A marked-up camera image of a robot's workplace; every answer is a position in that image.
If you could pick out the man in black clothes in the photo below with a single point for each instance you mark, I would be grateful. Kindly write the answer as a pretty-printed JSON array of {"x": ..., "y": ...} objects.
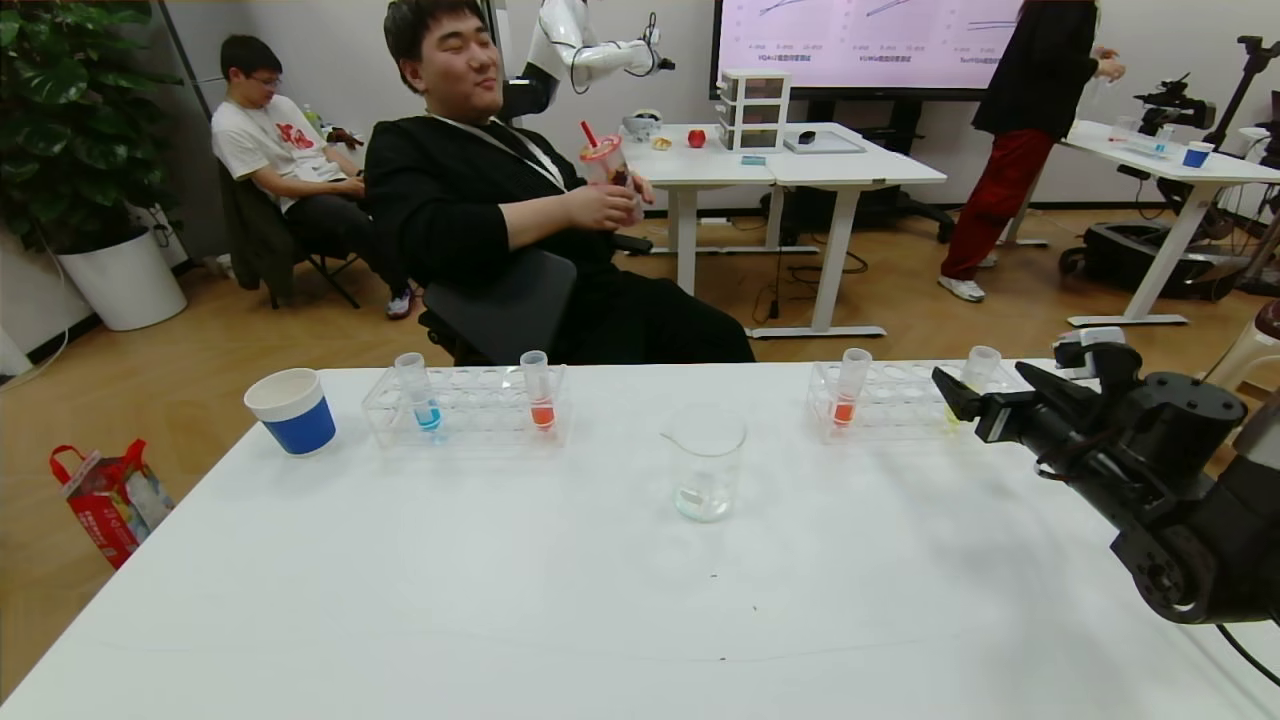
[{"x": 450, "y": 190}]

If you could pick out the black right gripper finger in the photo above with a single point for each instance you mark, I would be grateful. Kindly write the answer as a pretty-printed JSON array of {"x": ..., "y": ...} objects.
[
  {"x": 965, "y": 395},
  {"x": 1050, "y": 385}
]

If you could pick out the red shopping bag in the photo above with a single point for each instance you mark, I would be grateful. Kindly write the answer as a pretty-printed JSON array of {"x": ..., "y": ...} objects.
[{"x": 105, "y": 510}]

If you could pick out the grey tablet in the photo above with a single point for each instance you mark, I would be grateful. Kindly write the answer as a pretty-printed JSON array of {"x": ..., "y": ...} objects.
[{"x": 835, "y": 145}]

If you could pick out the blue white paper cup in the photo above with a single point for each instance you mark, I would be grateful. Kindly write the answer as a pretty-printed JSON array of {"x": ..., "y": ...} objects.
[{"x": 298, "y": 425}]

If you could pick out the folding chair with dark jacket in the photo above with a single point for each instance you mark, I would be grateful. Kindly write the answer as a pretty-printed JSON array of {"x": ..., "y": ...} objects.
[{"x": 255, "y": 235}]

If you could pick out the white plant pot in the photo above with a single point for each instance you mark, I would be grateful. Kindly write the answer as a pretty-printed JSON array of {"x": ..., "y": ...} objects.
[{"x": 125, "y": 285}]

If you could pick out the white single desk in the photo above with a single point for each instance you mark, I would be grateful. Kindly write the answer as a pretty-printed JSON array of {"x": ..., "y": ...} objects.
[{"x": 1200, "y": 170}]

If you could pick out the orange pigment test tube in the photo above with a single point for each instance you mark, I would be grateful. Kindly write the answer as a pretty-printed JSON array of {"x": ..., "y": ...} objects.
[
  {"x": 541, "y": 410},
  {"x": 845, "y": 408}
]

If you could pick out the white double desk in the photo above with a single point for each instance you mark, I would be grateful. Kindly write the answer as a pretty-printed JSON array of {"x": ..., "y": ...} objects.
[{"x": 850, "y": 170}]

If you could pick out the plastic bubble tea cup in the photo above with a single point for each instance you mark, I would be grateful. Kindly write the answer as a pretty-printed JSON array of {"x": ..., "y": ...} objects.
[{"x": 605, "y": 160}]

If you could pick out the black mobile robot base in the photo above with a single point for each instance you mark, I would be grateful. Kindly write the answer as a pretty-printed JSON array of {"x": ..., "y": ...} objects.
[{"x": 1130, "y": 255}]

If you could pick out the beige plastic stool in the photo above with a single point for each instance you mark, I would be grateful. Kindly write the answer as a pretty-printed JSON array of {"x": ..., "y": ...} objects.
[{"x": 1255, "y": 345}]

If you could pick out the yellow pigment test tube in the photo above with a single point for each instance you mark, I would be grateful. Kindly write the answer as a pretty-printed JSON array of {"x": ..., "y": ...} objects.
[{"x": 982, "y": 365}]

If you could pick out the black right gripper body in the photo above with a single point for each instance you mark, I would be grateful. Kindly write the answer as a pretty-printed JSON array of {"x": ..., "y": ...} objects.
[{"x": 993, "y": 418}]

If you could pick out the clear drawer organiser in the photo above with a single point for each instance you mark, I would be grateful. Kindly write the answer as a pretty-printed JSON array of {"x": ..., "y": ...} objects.
[{"x": 755, "y": 110}]

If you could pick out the man in white t-shirt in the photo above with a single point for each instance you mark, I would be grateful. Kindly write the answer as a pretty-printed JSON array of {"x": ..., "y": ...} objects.
[{"x": 265, "y": 140}]

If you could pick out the small blue paper cup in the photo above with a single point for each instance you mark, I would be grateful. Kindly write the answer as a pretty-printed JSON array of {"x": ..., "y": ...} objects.
[{"x": 1197, "y": 156}]

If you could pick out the clear glass beaker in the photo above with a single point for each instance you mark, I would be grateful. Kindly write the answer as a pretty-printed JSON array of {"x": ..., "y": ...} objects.
[{"x": 705, "y": 470}]

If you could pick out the small clear tube rack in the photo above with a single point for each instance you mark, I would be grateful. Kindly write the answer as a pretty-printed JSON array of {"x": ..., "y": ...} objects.
[{"x": 1140, "y": 148}]

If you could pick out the black device on desk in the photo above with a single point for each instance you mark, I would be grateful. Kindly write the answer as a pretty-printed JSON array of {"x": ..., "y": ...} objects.
[{"x": 1175, "y": 100}]

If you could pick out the blue pigment test tube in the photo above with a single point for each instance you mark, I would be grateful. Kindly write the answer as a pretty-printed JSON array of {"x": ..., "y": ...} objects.
[{"x": 425, "y": 410}]

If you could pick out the clear acrylic test tube rack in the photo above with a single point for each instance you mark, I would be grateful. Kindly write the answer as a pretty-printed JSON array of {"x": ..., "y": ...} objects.
[
  {"x": 480, "y": 410},
  {"x": 900, "y": 400}
]

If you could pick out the black tripod stand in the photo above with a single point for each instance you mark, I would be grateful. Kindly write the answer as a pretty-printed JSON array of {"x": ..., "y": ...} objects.
[{"x": 1255, "y": 45}]

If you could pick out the green potted plant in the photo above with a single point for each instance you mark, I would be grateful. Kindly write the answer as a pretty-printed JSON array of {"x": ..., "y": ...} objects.
[{"x": 70, "y": 120}]

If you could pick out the red apple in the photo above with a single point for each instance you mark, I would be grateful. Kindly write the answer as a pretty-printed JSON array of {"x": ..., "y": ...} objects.
[{"x": 696, "y": 138}]

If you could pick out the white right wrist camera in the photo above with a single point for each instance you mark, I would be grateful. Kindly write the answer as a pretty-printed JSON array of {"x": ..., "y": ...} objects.
[{"x": 1095, "y": 338}]

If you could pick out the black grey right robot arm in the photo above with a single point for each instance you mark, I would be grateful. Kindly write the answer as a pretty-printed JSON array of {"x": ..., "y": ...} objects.
[{"x": 1200, "y": 540}]

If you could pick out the large display screen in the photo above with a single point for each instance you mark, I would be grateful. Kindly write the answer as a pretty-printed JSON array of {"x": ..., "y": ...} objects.
[{"x": 860, "y": 40}]

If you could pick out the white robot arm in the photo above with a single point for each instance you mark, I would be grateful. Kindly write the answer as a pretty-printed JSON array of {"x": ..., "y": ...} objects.
[{"x": 600, "y": 55}]

